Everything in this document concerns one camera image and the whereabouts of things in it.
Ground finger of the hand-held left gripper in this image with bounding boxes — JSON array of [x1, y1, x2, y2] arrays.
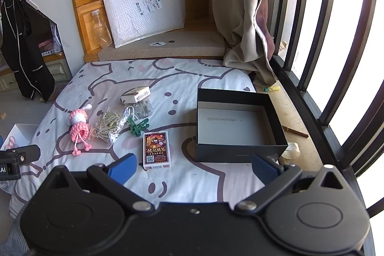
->
[[0, 145, 41, 165]]

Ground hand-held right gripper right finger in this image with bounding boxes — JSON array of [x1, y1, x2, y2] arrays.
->
[[235, 154, 345, 212]]

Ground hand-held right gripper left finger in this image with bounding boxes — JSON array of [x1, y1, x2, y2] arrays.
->
[[45, 153, 152, 214]]

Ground black cardboard box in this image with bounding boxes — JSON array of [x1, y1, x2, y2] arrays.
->
[[195, 88, 288, 163]]

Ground red playing card box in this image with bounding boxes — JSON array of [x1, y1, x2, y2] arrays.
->
[[143, 131, 173, 171]]

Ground green plastic clip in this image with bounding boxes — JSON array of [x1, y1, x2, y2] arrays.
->
[[131, 119, 150, 137], [127, 116, 141, 132]]

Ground clear bag of rubber bands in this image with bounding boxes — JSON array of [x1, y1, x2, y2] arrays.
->
[[90, 106, 129, 145]]

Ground white cord loop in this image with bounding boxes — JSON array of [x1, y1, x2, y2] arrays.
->
[[121, 106, 138, 125]]

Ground pink crochet doll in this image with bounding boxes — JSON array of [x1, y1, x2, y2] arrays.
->
[[68, 104, 92, 156]]

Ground clear plastic case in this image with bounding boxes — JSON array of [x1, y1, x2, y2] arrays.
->
[[132, 100, 153, 120]]

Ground yellow tissue pack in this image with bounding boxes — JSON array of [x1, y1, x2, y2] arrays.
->
[[121, 86, 150, 103]]

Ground white open box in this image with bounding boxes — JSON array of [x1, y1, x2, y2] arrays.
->
[[0, 123, 39, 151]]

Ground clear tape roll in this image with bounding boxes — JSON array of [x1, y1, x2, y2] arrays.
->
[[280, 142, 300, 160]]

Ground brown wooden stick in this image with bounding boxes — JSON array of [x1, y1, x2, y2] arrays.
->
[[282, 125, 309, 138]]

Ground bear print bedsheet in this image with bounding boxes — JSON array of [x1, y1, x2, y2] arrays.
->
[[9, 58, 270, 219]]

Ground person's grey trousers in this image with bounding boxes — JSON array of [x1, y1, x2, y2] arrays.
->
[[0, 214, 30, 256]]

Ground black window grille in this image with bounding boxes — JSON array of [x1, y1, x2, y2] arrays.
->
[[270, 0, 384, 214]]

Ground white low cabinet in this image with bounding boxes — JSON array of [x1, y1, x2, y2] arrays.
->
[[0, 57, 72, 91]]

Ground black jacket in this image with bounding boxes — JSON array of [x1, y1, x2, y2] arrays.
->
[[0, 0, 56, 103]]

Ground clear glass bottle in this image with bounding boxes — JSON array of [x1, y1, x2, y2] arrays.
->
[[91, 9, 113, 48]]

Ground white bubble mailer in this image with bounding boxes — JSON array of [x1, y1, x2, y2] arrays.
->
[[100, 0, 186, 48]]

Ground beige curtain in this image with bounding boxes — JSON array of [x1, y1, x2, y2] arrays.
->
[[211, 0, 279, 85]]

